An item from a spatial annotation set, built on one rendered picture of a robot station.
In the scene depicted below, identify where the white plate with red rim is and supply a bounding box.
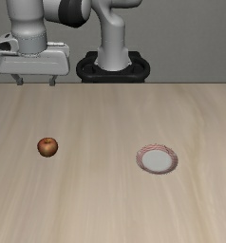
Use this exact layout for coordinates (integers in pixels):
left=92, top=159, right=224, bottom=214
left=135, top=143, right=179, bottom=176

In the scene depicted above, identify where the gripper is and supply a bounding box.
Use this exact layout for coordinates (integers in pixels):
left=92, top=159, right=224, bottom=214
left=0, top=32, right=71, bottom=87

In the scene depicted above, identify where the red apple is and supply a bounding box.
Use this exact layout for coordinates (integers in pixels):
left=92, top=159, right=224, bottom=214
left=36, top=137, right=59, bottom=159

